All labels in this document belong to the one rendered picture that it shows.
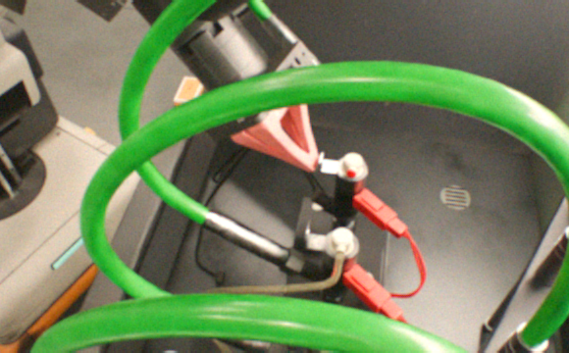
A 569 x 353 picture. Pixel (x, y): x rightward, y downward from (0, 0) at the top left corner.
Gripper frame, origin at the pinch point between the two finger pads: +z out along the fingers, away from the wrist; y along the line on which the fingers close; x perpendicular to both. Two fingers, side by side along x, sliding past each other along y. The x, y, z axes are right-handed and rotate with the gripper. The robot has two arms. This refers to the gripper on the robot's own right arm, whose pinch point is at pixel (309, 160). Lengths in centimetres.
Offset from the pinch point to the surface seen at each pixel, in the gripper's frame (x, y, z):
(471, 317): 7.5, -3.7, 33.8
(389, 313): -9.3, 6.2, 10.0
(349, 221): 0.1, -1.3, 8.1
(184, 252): -0.6, -31.3, 7.8
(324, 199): 0.1, -2.1, 4.8
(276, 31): 9.4, -2.3, -9.4
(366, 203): -0.4, 2.7, 5.9
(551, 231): 2.0, 15.1, 14.6
